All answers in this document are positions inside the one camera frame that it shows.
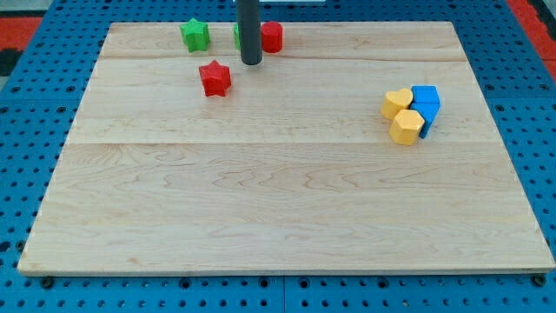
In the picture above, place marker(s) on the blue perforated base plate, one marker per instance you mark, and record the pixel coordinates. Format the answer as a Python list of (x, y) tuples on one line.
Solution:
[(39, 101)]

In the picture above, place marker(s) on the red cylinder block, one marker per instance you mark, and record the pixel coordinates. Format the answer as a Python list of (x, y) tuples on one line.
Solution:
[(271, 37)]

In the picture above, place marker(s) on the wooden board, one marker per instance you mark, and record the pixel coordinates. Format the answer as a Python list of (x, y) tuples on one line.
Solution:
[(293, 172)]

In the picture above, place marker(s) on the yellow heart block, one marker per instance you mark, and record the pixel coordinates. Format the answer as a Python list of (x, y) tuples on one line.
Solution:
[(396, 100)]

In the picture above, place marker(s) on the red star block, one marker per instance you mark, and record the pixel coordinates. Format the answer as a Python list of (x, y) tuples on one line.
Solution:
[(216, 79)]

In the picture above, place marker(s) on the blue pentagon block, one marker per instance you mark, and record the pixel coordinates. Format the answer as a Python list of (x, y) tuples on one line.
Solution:
[(429, 112)]

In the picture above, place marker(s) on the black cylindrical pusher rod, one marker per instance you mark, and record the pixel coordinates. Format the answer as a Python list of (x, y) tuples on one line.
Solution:
[(249, 26)]

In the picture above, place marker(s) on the green cylinder block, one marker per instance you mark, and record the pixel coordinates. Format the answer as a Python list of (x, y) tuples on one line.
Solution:
[(236, 34)]

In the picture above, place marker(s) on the green star block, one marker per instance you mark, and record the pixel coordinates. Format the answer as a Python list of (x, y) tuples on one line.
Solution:
[(195, 35)]

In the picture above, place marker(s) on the yellow hexagon block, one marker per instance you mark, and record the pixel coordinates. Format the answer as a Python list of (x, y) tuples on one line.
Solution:
[(406, 127)]

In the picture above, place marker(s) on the blue cube block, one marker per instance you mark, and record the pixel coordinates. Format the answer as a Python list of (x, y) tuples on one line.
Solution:
[(425, 94)]

